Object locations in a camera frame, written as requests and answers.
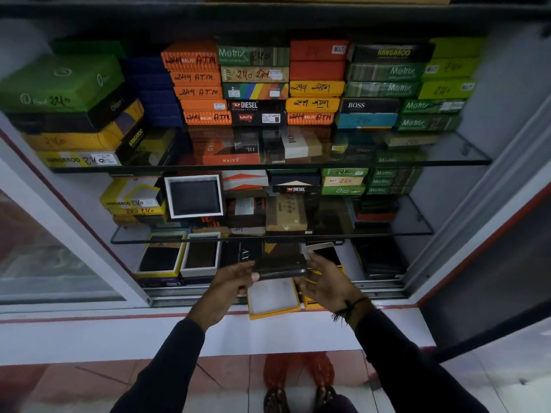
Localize person's left hand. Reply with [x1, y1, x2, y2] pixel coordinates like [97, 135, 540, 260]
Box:
[196, 260, 261, 325]

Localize person's right hand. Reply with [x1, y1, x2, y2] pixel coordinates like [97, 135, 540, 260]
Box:
[294, 252, 366, 316]

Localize dark leather wallet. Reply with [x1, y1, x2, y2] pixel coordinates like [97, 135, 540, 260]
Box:
[252, 254, 309, 281]

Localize person's right forearm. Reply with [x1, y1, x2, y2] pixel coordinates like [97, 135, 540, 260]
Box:
[340, 299, 490, 413]

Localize person's left forearm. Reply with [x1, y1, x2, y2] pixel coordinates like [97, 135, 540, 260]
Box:
[110, 307, 224, 413]

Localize black box white letters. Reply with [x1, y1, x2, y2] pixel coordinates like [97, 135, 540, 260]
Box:
[220, 238, 264, 268]

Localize open yellow box white lining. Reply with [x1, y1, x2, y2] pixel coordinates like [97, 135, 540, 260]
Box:
[246, 277, 302, 321]

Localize black thread wristband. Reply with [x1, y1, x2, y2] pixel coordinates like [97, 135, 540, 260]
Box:
[331, 297, 373, 326]

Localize open white box brown wallet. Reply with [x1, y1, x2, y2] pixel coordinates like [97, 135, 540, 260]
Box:
[179, 231, 223, 279]

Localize metal sliding door track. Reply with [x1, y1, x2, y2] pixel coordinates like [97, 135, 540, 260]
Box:
[143, 278, 408, 307]

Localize dark brown wallet box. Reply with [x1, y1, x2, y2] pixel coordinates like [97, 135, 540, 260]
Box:
[225, 195, 268, 229]

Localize tan gold wallet box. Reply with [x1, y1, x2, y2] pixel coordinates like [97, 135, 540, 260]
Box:
[265, 194, 309, 233]

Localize black wallet box stack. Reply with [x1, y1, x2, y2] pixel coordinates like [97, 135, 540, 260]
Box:
[352, 237, 408, 280]

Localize open yellow box black wallet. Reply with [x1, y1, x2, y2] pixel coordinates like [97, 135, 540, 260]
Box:
[134, 231, 188, 279]

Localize open white box black wallet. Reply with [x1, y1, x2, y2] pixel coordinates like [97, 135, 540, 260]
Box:
[163, 174, 225, 221]

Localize black box red label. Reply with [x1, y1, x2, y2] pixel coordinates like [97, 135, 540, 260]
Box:
[270, 174, 322, 195]
[227, 100, 287, 113]

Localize small green wallet box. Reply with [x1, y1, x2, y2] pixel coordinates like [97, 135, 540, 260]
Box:
[321, 168, 370, 178]
[321, 186, 367, 197]

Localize dark wallet box pile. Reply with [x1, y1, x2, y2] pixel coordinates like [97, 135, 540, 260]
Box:
[350, 195, 399, 223]

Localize small tan wallet box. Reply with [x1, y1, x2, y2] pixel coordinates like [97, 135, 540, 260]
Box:
[321, 176, 367, 187]

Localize person's right foot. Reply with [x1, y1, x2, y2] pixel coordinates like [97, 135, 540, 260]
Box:
[312, 383, 359, 413]

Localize person's foot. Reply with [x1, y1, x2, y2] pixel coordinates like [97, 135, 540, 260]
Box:
[312, 383, 359, 413]
[263, 385, 292, 413]

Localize person's left foot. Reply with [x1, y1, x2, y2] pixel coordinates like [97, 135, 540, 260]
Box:
[263, 385, 292, 413]

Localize short glass shelf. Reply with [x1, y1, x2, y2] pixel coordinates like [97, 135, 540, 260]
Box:
[110, 194, 434, 246]

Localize green striped wallet box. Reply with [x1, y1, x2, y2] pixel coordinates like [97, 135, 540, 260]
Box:
[401, 98, 467, 115]
[345, 63, 427, 82]
[369, 167, 424, 178]
[217, 46, 291, 67]
[368, 177, 420, 187]
[395, 113, 462, 132]
[366, 186, 416, 196]
[344, 81, 421, 99]

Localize orange and white box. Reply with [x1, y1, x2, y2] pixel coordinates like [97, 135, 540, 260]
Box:
[191, 137, 270, 192]

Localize stack of yellow boxes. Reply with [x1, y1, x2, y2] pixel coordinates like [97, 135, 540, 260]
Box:
[99, 176, 168, 227]

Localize cream wallet box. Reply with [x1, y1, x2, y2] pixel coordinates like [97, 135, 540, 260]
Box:
[280, 126, 323, 159]

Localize black box white label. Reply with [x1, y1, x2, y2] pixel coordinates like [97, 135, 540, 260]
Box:
[231, 112, 287, 127]

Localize orange wallet box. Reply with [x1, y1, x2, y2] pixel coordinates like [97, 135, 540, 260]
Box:
[173, 86, 225, 101]
[170, 71, 223, 87]
[161, 40, 220, 73]
[183, 110, 232, 126]
[287, 112, 336, 126]
[179, 99, 228, 112]

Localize blue wallet box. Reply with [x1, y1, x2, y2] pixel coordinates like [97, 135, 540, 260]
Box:
[334, 112, 399, 130]

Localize multicolour striped wallet box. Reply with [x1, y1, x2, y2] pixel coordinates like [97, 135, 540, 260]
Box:
[222, 82, 289, 101]

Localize black box white print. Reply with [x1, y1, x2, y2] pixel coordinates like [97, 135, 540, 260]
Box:
[339, 97, 401, 114]

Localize long glass shelf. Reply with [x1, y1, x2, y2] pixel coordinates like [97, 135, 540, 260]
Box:
[49, 126, 492, 173]

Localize sliding glass door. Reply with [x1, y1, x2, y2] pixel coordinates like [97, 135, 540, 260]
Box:
[0, 112, 153, 314]

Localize olive gold wallet box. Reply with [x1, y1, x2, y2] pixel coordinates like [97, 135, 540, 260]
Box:
[220, 66, 290, 84]

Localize yellow and black box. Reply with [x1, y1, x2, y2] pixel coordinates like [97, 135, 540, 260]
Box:
[36, 128, 150, 169]

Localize stack of dark blue boxes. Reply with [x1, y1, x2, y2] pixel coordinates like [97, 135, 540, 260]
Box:
[122, 55, 184, 128]

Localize red wallet box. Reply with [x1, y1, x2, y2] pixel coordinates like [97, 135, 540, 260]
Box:
[290, 61, 348, 81]
[290, 39, 350, 62]

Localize yellow and navy box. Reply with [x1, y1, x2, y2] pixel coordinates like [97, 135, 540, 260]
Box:
[21, 100, 145, 152]

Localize lime green wallet box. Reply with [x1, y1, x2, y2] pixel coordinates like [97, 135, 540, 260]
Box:
[429, 37, 486, 60]
[421, 58, 480, 81]
[417, 79, 477, 100]

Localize black box yellow print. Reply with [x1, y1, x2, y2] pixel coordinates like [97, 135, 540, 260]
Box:
[350, 43, 436, 64]

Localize large green box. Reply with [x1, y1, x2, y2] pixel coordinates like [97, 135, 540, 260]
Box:
[0, 54, 125, 113]

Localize dark green box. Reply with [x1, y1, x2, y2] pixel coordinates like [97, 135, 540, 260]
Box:
[51, 37, 126, 59]

